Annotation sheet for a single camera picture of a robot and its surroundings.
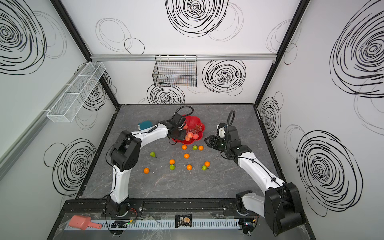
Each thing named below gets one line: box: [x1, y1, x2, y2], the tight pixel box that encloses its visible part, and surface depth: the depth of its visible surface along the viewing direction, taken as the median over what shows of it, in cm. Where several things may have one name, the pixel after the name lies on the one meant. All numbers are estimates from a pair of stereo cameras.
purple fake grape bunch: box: [187, 124, 203, 134], surface depth 103 cm
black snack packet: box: [175, 213, 192, 228], surface depth 71 cm
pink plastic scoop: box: [68, 215, 103, 231], surface depth 71 cm
